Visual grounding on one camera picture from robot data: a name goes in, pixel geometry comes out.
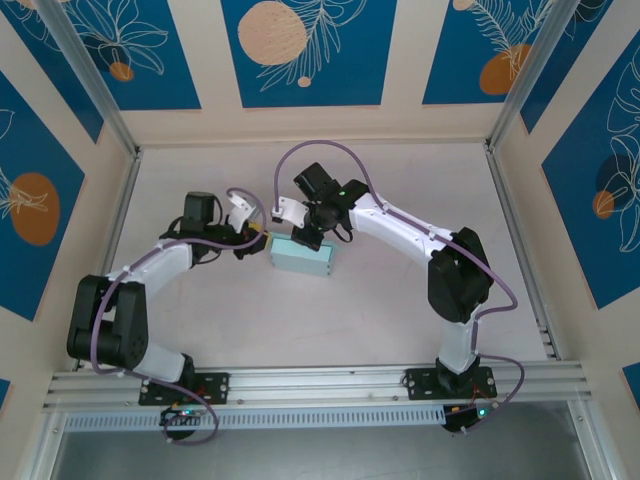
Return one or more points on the light blue paper box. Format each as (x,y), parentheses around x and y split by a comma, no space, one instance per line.
(300,260)

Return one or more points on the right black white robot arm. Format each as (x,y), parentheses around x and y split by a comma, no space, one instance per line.
(457,280)

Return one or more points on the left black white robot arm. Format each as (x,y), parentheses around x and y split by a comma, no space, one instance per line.
(120,320)

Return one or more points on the blue panel with peach circle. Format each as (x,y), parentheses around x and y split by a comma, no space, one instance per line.
(350,75)

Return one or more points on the grey metal sheet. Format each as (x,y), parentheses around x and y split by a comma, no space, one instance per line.
(320,455)

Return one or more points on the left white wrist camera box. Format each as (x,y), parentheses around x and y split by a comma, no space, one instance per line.
(239,212)

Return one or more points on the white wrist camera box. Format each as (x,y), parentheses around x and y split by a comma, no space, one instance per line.
(292,210)
(239,212)

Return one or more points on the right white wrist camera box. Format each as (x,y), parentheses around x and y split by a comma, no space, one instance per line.
(292,210)

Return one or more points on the aluminium table edge rail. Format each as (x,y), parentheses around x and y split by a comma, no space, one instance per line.
(499,170)
(109,260)

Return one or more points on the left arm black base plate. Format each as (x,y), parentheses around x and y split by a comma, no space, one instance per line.
(220,387)

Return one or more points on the aluminium mounting rail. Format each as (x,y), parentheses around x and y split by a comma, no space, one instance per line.
(320,382)

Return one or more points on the blue floral wall panel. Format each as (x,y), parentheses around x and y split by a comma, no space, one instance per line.
(55,65)
(575,225)
(450,60)
(632,382)
(165,75)
(30,150)
(4,395)
(560,60)

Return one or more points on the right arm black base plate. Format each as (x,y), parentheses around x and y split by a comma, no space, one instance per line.
(420,382)

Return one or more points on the aluminium frame post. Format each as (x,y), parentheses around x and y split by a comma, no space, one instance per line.
(530,65)
(90,75)

